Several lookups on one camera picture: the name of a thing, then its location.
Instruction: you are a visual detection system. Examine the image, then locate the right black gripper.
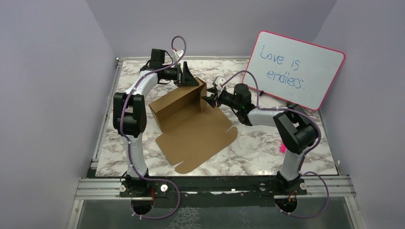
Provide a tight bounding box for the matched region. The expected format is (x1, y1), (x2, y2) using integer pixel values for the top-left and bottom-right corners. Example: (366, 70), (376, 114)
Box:
(201, 87), (241, 111)

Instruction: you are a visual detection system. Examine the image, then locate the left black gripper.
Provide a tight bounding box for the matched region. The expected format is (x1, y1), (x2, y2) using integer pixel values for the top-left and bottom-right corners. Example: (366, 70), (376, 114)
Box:
(161, 61), (199, 86)

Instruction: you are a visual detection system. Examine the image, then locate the brown cardboard box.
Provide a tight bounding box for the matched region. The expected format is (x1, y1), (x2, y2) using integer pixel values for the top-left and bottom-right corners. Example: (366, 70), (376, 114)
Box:
(149, 78), (238, 174)

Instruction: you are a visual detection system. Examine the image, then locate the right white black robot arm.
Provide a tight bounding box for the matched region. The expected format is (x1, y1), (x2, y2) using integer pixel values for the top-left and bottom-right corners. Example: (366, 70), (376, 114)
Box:
(202, 83), (320, 194)

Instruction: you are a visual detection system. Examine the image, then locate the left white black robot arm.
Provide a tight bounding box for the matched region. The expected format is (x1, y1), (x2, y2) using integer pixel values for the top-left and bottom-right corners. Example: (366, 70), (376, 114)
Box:
(113, 49), (199, 196)

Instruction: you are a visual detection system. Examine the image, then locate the pink marker pen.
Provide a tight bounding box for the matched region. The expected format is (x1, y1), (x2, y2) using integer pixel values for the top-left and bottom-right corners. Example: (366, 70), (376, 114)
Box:
(280, 145), (286, 153)

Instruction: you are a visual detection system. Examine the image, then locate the pink framed whiteboard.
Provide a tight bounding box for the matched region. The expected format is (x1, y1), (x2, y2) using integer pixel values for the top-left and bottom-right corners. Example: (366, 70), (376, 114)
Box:
(242, 31), (345, 110)

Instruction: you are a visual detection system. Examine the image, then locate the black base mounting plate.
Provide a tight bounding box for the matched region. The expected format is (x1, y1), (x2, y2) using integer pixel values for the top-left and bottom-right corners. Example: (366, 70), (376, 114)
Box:
(87, 169), (308, 209)

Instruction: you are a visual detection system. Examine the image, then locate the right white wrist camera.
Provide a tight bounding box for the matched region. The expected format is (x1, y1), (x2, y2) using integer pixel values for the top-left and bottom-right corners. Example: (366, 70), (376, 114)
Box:
(213, 76), (225, 91)

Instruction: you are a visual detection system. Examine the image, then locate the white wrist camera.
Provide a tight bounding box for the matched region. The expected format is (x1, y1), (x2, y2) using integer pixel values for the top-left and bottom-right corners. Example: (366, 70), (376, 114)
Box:
(213, 76), (225, 91)
(172, 49), (185, 61)

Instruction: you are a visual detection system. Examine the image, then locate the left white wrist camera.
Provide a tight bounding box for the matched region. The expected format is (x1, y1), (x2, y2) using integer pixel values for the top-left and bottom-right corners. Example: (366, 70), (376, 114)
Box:
(172, 49), (185, 61)

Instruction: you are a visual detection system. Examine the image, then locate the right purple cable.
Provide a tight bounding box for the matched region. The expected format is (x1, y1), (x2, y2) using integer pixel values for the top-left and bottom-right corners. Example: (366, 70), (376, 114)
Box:
(221, 70), (330, 219)

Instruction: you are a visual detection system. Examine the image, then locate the purple cable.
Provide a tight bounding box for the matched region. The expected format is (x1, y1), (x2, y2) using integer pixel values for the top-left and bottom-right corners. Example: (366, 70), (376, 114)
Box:
(118, 35), (181, 220)
(221, 70), (330, 219)

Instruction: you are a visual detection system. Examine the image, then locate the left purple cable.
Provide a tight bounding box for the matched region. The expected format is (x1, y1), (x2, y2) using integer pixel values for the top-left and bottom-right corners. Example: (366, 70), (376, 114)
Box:
(118, 35), (181, 220)

